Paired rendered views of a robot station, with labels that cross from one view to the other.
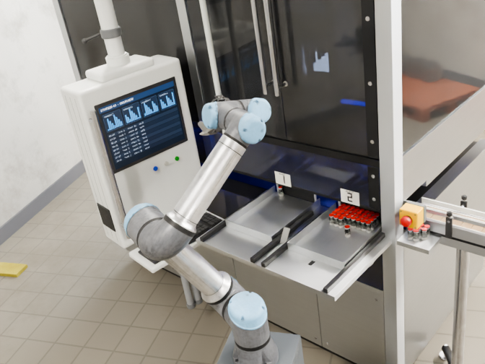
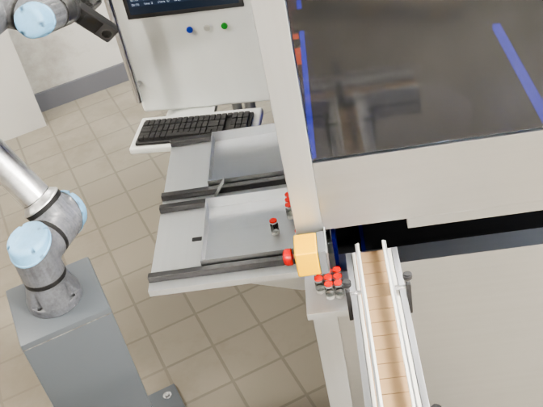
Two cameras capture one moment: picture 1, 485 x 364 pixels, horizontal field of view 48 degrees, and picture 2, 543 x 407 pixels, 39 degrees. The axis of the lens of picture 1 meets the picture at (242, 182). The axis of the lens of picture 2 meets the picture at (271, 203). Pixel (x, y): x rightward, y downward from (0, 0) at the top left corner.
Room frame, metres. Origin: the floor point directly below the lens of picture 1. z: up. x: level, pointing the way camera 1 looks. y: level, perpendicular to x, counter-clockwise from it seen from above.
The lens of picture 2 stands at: (0.78, -1.61, 2.20)
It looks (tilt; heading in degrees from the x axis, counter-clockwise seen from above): 38 degrees down; 51
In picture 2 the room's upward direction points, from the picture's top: 12 degrees counter-clockwise
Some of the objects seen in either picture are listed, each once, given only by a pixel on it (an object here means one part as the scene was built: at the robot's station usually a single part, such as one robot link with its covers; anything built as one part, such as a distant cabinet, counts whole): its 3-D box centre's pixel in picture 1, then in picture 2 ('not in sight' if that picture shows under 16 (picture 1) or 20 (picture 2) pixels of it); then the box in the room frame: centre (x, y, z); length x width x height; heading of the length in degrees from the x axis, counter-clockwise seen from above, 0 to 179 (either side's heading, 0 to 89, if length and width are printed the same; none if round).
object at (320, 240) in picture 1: (339, 233); (267, 224); (1.78, -0.35, 0.90); 0.34 x 0.26 x 0.04; 134
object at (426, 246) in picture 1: (421, 238); (334, 294); (1.70, -0.65, 0.87); 0.14 x 0.13 x 0.02; 134
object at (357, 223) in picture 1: (351, 222); not in sight; (1.84, -0.41, 0.91); 0.18 x 0.02 x 0.05; 44
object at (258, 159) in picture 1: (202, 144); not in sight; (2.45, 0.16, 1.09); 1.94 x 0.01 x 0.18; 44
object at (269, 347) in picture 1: (253, 346); (49, 285); (1.31, 0.05, 0.84); 0.15 x 0.15 x 0.10
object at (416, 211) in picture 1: (412, 214); (309, 253); (1.68, -0.61, 0.99); 0.08 x 0.07 x 0.07; 134
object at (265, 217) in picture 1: (273, 212); (266, 152); (2.03, -0.11, 0.90); 0.34 x 0.26 x 0.04; 134
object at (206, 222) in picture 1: (182, 235); (194, 127); (2.09, 0.31, 0.82); 0.40 x 0.14 x 0.02; 127
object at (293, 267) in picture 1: (295, 236); (243, 197); (1.86, -0.18, 0.87); 0.70 x 0.48 x 0.02; 44
